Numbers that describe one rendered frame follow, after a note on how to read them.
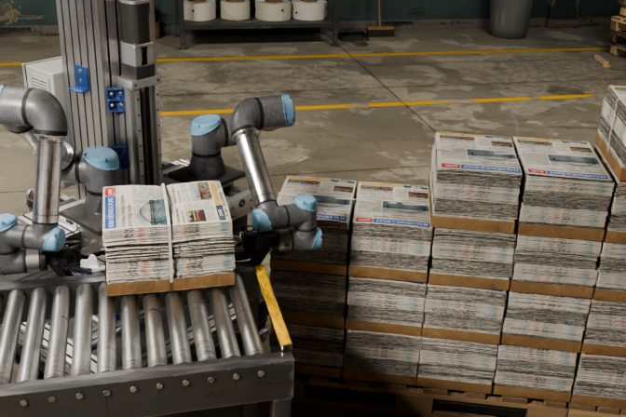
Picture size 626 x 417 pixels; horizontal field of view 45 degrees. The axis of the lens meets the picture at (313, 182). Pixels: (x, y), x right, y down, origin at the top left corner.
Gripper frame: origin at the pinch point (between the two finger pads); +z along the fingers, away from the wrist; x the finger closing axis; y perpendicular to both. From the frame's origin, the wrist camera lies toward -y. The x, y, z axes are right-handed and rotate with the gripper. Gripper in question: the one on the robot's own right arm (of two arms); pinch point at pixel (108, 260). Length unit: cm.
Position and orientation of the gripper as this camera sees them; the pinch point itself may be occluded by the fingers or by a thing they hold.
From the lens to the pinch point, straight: 254.9
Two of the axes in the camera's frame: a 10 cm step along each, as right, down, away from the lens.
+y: 0.4, -9.1, -4.0
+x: -2.3, -4.0, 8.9
